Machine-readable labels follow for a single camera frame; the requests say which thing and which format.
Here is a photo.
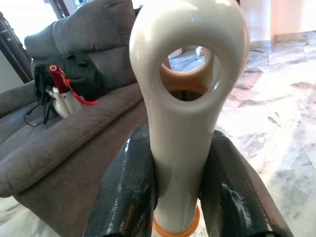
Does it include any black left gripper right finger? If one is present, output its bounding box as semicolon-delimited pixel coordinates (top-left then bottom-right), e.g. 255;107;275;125
198;130;294;237

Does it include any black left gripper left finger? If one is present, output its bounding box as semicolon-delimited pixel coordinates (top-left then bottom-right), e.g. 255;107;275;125
85;123;159;237

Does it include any orange ring band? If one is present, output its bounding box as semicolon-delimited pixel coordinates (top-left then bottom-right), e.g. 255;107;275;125
152;206;200;235

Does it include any white dustpan handle with loop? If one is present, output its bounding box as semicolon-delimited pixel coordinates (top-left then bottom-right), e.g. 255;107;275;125
128;0;251;234

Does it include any grey fabric sofa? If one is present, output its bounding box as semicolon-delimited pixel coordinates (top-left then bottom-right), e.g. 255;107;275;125
0;0;158;224

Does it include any black garment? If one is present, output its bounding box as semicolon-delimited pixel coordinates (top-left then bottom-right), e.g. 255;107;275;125
33;50;102;101

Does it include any red rolled scroll with tassel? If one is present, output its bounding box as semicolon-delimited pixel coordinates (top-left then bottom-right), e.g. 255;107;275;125
48;64;99;106

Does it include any black cable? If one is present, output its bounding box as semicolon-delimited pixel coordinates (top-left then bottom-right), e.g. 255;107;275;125
23;93;58;127

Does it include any dark wooden door frame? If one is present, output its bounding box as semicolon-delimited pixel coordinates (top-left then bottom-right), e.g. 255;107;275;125
0;11;34;83

